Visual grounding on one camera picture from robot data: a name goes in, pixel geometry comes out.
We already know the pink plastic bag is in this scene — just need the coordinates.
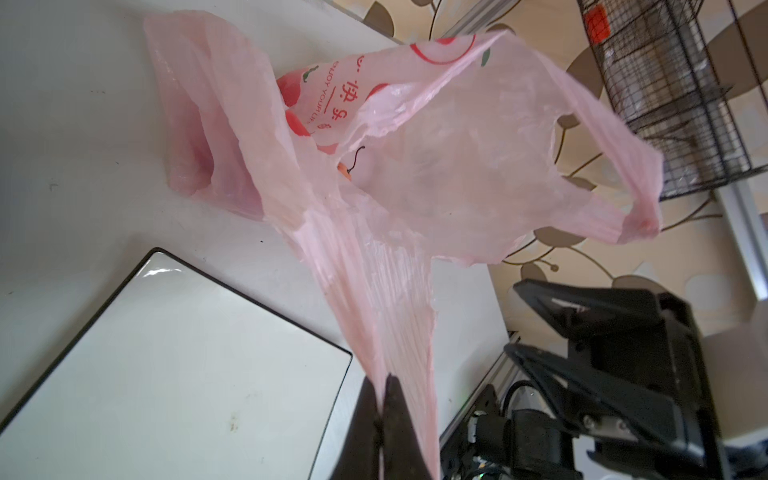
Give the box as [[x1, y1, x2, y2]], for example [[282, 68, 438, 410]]
[[144, 11, 662, 477]]

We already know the black wire side basket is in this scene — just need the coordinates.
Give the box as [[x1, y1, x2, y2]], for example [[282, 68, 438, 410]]
[[579, 1, 767, 200]]

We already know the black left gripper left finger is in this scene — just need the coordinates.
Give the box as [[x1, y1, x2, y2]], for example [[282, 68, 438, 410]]
[[329, 378, 381, 480]]

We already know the aluminium frame post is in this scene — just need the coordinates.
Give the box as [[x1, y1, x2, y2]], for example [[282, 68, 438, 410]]
[[715, 180, 767, 302]]

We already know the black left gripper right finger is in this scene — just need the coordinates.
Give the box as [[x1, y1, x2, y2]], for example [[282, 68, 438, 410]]
[[381, 375, 432, 480]]

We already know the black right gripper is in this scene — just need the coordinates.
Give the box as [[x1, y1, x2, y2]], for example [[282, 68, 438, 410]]
[[504, 279, 732, 479]]

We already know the white square board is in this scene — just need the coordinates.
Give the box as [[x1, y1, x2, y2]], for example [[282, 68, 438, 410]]
[[1, 249, 352, 479]]

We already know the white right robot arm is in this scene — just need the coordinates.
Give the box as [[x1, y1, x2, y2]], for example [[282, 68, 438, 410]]
[[441, 279, 733, 479]]

